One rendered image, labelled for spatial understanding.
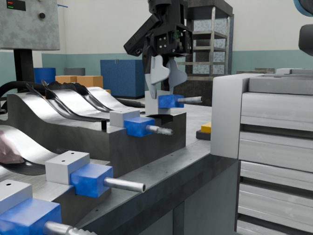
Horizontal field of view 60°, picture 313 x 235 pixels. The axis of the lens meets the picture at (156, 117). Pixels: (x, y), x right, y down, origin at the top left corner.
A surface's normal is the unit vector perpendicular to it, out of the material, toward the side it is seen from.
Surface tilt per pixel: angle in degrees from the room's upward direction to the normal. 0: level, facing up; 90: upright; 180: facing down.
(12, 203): 90
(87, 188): 90
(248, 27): 90
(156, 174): 0
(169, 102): 81
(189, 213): 90
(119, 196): 0
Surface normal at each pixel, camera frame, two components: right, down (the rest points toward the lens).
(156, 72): -0.60, -0.16
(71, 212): 0.94, 0.07
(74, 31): -0.46, 0.18
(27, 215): 0.00, -0.98
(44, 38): 0.79, 0.12
